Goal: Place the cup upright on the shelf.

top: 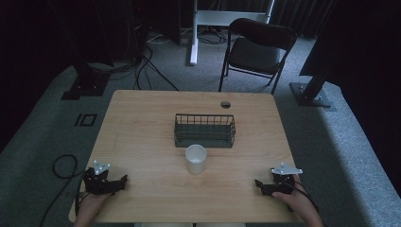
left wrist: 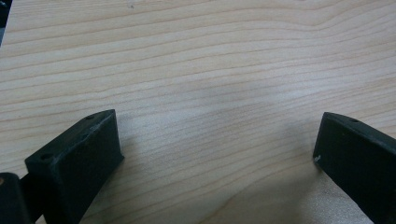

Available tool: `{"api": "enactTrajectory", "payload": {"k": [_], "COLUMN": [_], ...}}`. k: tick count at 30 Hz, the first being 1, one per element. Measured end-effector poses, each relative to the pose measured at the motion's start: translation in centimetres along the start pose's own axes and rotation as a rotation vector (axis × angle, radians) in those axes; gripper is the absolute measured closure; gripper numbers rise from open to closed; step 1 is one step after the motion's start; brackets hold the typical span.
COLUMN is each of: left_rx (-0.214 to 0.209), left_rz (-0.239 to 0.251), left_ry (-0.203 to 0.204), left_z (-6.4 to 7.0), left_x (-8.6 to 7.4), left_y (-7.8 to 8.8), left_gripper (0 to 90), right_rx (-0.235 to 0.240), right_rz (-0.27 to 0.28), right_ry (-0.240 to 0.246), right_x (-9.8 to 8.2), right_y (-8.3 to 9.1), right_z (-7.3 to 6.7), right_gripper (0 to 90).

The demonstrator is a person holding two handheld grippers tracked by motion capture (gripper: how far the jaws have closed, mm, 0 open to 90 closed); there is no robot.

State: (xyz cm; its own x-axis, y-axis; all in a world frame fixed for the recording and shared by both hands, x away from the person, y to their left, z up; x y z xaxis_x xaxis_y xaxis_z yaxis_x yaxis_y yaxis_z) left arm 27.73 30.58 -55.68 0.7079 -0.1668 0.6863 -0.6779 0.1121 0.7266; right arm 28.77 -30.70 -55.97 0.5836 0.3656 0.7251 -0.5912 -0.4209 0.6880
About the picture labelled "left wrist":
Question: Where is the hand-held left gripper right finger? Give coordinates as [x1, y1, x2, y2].
[312, 111, 396, 224]

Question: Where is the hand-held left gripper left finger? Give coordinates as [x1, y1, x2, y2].
[24, 108, 125, 224]

